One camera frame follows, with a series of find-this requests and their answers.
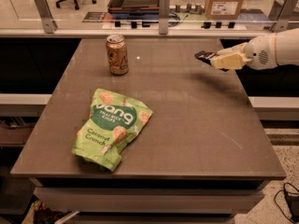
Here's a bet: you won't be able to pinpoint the open grey orange case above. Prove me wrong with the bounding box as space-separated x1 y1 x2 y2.
107 0 169 16

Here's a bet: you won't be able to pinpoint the black cable on floor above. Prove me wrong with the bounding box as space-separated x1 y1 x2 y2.
273 182 299 224

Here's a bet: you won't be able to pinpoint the green rice chip bag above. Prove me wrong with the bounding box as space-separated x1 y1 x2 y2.
72 89 152 172

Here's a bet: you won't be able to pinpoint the right metal glass bracket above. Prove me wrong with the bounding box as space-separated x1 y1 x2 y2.
269 0 298 33

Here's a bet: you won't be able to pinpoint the gold soda can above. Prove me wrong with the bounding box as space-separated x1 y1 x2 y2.
106 35 129 76

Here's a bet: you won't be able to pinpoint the metal glass bracket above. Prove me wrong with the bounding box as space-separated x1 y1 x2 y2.
34 0 57 34
159 0 170 35
269 0 298 33

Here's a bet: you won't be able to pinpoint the black rxbar chocolate bar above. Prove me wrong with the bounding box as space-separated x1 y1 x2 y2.
194 50 218 64

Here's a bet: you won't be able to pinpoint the cardboard box with label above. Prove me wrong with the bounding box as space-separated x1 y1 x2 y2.
205 0 244 20

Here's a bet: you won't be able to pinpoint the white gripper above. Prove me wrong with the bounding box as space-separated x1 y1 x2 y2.
210 34 278 70

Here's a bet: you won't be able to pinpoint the middle metal glass bracket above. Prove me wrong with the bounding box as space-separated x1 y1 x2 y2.
159 0 170 35

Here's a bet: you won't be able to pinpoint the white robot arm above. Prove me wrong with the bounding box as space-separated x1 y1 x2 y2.
210 28 299 70

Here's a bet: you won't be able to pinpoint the black power adapter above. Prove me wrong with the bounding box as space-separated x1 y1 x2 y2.
285 193 299 222

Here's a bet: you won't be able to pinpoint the left metal glass bracket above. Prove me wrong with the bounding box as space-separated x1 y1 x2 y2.
34 0 57 34

